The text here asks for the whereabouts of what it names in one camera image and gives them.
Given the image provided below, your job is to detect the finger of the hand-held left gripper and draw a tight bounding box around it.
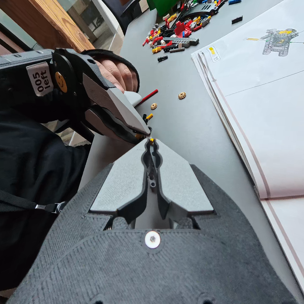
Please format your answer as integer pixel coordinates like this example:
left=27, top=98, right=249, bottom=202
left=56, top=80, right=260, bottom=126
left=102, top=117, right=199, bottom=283
left=84, top=108, right=144, bottom=145
left=82, top=73, right=152, bottom=136

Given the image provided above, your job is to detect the wooden beam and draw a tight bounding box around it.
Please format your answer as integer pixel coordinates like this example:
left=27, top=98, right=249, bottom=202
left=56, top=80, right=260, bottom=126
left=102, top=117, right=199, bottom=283
left=0, top=0, right=95, bottom=53

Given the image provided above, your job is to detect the red lego axle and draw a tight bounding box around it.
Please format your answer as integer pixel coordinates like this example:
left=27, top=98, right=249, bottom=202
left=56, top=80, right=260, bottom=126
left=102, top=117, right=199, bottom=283
left=137, top=89, right=159, bottom=106

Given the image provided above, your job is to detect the pile of loose lego pieces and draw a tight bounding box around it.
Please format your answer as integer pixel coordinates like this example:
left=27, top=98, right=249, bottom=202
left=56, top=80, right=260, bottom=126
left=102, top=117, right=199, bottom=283
left=142, top=0, right=242, bottom=63

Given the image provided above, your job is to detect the person's left hand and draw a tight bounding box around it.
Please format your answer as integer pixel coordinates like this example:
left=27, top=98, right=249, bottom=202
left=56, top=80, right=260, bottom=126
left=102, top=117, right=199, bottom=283
left=96, top=57, right=140, bottom=93

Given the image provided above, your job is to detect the black lanyard with metal clip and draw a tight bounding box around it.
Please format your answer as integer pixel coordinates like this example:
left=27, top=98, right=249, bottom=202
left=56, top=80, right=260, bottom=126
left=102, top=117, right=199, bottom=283
left=0, top=189, right=66, bottom=215

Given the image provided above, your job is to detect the green plastic bin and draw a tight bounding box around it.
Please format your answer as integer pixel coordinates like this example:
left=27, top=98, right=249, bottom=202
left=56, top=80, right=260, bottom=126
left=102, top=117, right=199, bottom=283
left=146, top=0, right=183, bottom=18

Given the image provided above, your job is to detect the dark upholstered chair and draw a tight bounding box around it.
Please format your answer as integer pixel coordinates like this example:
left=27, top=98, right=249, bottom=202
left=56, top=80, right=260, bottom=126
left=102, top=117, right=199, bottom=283
left=102, top=0, right=143, bottom=36

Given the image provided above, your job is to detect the grey lego chassis assembly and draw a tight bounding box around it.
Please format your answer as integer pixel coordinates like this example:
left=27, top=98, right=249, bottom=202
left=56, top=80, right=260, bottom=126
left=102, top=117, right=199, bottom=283
left=134, top=114, right=159, bottom=193

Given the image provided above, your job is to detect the lego instruction booklet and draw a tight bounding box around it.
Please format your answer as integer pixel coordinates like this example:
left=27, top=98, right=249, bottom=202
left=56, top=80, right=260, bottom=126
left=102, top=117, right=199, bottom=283
left=191, top=0, right=304, bottom=296

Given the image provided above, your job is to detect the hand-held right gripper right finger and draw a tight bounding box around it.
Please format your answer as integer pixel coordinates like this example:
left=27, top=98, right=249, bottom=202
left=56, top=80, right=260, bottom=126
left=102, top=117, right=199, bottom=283
left=154, top=138, right=215, bottom=229

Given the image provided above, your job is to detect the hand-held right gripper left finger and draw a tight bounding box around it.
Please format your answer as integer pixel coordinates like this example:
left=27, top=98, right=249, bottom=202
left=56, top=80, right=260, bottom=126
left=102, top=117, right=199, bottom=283
left=89, top=139, right=151, bottom=224

